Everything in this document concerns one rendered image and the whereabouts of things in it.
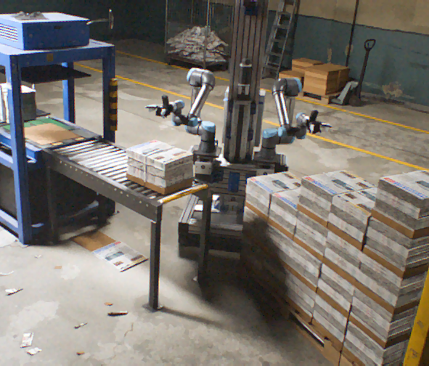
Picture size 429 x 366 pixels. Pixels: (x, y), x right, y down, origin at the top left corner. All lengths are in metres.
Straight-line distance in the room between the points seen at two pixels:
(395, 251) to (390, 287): 0.22
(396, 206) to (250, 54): 1.96
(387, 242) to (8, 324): 2.42
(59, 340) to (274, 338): 1.38
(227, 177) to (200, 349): 1.51
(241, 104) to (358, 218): 1.67
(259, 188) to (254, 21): 1.32
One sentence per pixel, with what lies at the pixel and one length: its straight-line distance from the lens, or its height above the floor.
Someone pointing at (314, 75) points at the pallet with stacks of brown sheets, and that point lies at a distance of 9.93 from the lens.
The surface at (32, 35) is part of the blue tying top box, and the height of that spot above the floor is 1.65.
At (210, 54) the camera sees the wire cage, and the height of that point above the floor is 0.41.
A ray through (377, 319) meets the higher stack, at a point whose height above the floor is 0.52.
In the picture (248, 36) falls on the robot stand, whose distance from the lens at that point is 4.34.
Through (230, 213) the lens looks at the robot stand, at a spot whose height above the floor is 0.23.
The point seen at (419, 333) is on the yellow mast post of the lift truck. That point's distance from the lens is 2.75.
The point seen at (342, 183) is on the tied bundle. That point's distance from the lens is 3.42.
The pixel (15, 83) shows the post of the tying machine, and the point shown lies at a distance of 4.22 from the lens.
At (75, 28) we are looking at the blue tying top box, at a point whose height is 1.68.
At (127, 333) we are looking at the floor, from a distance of 3.67.
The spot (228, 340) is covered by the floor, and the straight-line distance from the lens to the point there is 3.65.
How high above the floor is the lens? 2.30
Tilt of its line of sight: 23 degrees down
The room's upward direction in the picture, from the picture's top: 4 degrees clockwise
